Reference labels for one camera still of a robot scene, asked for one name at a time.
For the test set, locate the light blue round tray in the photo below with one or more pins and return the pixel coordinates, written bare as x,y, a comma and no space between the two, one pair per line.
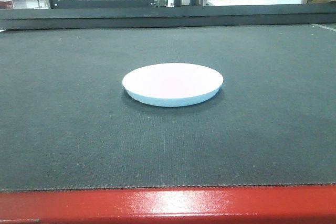
172,84

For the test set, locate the dark grey table mat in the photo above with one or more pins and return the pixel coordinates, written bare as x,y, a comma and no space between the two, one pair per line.
68,123

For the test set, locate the white background table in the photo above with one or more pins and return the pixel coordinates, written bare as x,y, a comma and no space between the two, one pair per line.
247,2

